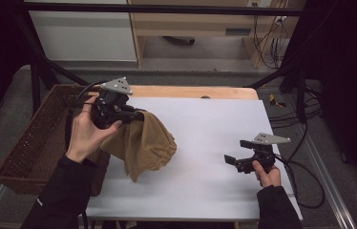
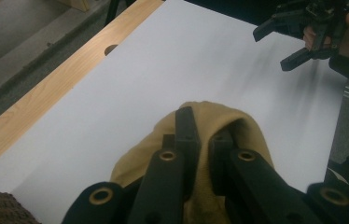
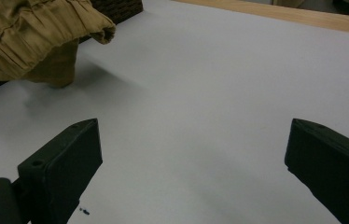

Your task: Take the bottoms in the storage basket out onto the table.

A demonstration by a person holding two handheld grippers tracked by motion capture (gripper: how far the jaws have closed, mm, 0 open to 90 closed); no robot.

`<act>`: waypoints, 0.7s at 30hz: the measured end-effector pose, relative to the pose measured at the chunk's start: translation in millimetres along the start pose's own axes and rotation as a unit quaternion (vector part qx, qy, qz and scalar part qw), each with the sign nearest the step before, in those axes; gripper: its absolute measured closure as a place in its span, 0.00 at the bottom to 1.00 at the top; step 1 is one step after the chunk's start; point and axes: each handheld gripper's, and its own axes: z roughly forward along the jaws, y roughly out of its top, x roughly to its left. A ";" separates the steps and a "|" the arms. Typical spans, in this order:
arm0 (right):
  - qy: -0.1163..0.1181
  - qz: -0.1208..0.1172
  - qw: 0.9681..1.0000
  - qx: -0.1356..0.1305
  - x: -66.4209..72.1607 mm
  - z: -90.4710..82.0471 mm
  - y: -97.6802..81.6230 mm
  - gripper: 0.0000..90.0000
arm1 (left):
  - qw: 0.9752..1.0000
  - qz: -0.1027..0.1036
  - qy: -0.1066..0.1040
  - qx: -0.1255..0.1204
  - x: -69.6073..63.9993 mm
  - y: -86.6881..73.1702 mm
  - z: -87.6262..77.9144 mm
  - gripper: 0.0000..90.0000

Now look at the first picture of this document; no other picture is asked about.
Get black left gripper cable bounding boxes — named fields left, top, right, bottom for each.
left=67, top=80, right=108, bottom=151

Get light wooden desk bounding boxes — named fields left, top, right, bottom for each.
left=127, top=0, right=306, bottom=70

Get black metal stand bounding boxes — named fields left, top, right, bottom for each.
left=13, top=12, right=94, bottom=113
left=246, top=58, right=308, bottom=126

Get black floor cables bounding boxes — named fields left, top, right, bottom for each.
left=267, top=85, right=325, bottom=129

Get person's left hand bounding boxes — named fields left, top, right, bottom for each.
left=65, top=94, right=124, bottom=164

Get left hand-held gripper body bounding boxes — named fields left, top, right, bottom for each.
left=92, top=76, right=137, bottom=130

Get black horizontal frame bar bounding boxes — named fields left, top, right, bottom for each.
left=23, top=2, right=306, bottom=17

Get tan cloth garment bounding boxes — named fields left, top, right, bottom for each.
left=99, top=110, right=179, bottom=183

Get person's right hand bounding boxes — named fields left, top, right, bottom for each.
left=251, top=159, right=283, bottom=189

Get brown wicker basket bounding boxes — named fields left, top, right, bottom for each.
left=0, top=84, right=112, bottom=197

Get hanging cable bundle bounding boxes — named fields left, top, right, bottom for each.
left=252, top=0, right=291, bottom=70

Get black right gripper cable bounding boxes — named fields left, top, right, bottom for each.
left=273, top=152, right=326, bottom=210

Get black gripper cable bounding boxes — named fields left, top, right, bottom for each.
left=273, top=152, right=326, bottom=210
left=67, top=80, right=108, bottom=151

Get white table cover sheet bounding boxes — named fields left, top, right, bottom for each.
left=85, top=96, right=304, bottom=222

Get yellow and black tape piece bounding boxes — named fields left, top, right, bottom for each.
left=268, top=94, right=287, bottom=109

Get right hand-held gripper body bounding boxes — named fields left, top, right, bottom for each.
left=234, top=132, right=292, bottom=174

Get white cabinet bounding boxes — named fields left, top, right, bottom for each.
left=27, top=0, right=138, bottom=63

